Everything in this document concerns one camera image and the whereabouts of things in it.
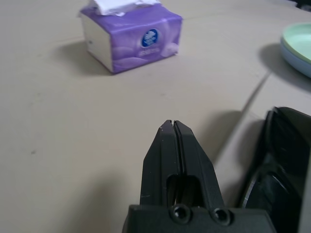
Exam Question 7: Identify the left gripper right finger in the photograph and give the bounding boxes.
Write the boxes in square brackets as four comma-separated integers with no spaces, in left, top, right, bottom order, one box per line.
[173,119,217,210]

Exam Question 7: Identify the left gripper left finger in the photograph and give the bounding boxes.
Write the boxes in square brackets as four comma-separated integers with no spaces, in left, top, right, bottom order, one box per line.
[140,119,180,210]

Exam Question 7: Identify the purple tissue pack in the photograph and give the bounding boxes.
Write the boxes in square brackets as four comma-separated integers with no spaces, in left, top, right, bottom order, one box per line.
[77,0,183,75]

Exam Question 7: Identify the grey glasses case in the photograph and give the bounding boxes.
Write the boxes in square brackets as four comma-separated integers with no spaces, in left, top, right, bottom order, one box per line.
[213,71,311,233]

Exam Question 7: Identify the black sunglasses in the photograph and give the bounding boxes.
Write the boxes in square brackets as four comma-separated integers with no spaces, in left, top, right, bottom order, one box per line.
[239,106,311,233]

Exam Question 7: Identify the green plate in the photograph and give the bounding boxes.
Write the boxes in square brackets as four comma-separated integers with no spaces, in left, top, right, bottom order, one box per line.
[280,22,311,65]

